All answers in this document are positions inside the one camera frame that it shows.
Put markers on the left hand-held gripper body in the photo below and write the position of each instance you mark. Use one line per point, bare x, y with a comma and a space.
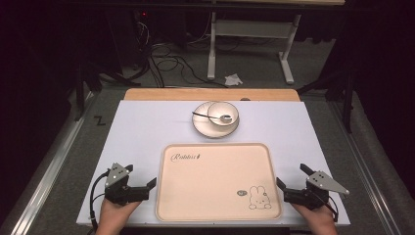
122, 194

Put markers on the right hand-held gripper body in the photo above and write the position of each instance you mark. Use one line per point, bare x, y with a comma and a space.
310, 197

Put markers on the person's left hand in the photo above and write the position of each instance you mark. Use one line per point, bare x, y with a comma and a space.
112, 217

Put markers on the person's right hand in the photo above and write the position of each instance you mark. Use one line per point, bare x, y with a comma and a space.
321, 220

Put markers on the white table mat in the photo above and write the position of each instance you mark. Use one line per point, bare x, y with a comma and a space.
143, 130

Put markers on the beige tray with rabbit print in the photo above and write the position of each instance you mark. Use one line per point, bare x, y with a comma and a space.
215, 186

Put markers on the black metal stand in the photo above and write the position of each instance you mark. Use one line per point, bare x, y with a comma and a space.
80, 94
348, 104

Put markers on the cream round plate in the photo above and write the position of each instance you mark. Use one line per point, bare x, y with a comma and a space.
208, 130

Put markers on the metal spoon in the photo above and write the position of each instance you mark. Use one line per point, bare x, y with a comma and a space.
225, 118

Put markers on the cream bowl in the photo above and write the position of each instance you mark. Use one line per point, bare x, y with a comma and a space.
217, 109

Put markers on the wooden table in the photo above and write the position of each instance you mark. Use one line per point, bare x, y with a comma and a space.
195, 94

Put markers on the crumpled white paper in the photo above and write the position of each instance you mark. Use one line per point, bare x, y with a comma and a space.
233, 80

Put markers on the dark device with red light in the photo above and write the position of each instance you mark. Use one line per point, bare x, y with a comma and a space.
143, 14

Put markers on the aluminium rail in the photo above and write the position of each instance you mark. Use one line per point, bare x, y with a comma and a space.
49, 178
365, 169

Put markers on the white desk frame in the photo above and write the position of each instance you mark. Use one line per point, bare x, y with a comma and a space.
251, 28

